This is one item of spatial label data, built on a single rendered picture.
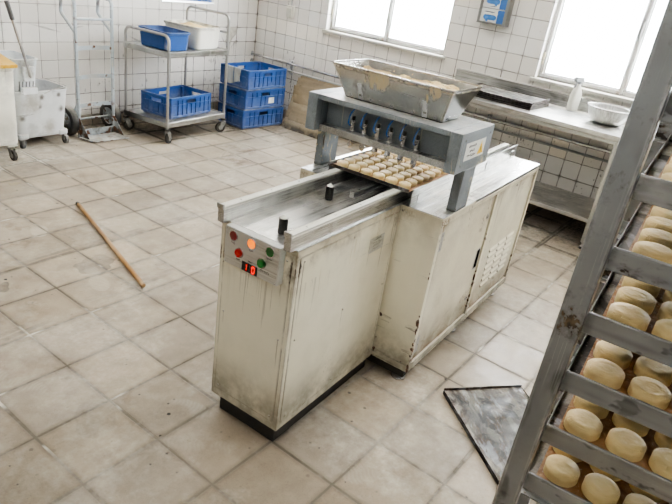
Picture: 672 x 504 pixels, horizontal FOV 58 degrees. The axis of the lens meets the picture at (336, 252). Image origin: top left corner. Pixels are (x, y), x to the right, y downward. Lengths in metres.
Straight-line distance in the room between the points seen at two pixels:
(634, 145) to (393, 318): 2.06
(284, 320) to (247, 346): 0.24
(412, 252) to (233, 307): 0.78
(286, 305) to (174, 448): 0.72
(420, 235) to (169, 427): 1.24
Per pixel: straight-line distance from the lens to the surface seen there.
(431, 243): 2.47
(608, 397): 0.86
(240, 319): 2.22
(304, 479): 2.32
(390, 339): 2.73
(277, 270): 1.97
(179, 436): 2.45
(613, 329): 0.82
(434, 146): 2.46
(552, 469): 0.99
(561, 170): 5.63
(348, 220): 2.15
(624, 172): 0.73
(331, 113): 2.70
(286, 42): 7.08
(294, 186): 2.33
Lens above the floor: 1.68
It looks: 25 degrees down
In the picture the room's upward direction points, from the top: 9 degrees clockwise
